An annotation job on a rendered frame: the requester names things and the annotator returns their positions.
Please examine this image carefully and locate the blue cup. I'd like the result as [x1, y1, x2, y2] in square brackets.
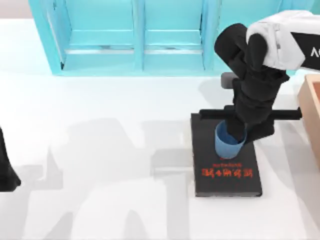
[214, 120, 248, 160]

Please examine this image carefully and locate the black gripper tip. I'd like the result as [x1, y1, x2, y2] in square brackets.
[0, 127, 22, 193]

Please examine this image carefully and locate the light blue rack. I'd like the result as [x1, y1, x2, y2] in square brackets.
[27, 0, 315, 76]

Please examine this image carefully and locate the pale grey rounded box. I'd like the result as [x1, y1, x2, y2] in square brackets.
[220, 71, 239, 89]

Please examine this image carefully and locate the salmon-coloured shallow box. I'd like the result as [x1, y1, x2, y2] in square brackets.
[297, 74, 320, 151]

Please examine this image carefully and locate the black book with red lettering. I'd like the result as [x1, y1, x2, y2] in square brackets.
[190, 112, 263, 198]

